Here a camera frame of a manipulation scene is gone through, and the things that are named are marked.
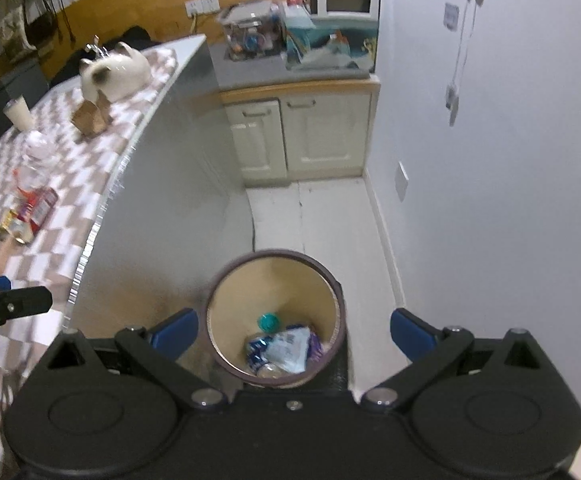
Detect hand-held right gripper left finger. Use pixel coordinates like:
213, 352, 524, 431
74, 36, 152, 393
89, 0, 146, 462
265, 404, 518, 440
44, 308, 227, 410

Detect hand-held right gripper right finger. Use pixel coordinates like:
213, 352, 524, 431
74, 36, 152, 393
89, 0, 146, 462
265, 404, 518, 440
359, 308, 556, 411

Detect crushed blue soda can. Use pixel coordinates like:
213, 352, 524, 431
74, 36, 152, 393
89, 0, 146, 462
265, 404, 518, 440
245, 332, 284, 378

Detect blue plastic packaging bag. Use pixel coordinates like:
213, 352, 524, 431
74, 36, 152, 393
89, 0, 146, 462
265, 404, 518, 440
305, 327, 329, 366

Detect light blue tissue packet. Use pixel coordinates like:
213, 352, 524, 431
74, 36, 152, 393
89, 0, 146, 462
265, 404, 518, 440
265, 327, 313, 373

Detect clear plastic bag orange print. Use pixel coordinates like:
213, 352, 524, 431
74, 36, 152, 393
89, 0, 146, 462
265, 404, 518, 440
13, 160, 54, 196

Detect beige bin with brown rim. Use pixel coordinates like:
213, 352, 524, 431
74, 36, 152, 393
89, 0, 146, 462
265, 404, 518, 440
204, 249, 347, 390

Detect red box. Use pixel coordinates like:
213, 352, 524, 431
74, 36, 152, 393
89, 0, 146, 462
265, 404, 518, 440
18, 187, 58, 226

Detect brown white checkered tablecloth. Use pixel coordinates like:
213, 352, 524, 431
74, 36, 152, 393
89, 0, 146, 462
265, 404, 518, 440
0, 42, 178, 480

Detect clear plastic bag pink contents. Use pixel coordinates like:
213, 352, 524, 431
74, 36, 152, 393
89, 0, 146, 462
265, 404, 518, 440
23, 130, 61, 163

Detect table with silver foil side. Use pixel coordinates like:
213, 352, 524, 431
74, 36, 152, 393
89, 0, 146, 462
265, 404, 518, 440
63, 34, 256, 391

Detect white cup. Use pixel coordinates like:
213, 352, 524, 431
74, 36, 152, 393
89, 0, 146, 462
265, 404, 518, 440
3, 96, 35, 131

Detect crumpled brown paper bag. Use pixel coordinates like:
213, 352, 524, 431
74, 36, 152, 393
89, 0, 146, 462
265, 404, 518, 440
70, 91, 114, 137

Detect grey storage box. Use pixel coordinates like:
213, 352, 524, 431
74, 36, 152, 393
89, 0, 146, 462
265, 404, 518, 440
0, 57, 51, 116

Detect cream cabinet with grey top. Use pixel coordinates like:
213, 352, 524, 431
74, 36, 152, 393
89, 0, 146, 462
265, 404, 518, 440
210, 42, 382, 188

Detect white cat-shaped ceramic jar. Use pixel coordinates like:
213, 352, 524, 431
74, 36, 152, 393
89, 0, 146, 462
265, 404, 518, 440
79, 42, 152, 103

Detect black clothing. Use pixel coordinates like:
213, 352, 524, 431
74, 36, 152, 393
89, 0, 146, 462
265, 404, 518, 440
50, 25, 164, 86

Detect clear plastic storage box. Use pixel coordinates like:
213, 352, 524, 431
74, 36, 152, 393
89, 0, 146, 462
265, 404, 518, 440
218, 0, 288, 61

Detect white wall socket plate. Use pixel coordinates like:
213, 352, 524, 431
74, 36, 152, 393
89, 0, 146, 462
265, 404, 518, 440
395, 161, 410, 201

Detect white double wall outlet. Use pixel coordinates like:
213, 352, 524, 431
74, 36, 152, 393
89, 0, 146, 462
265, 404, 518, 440
185, 0, 220, 16

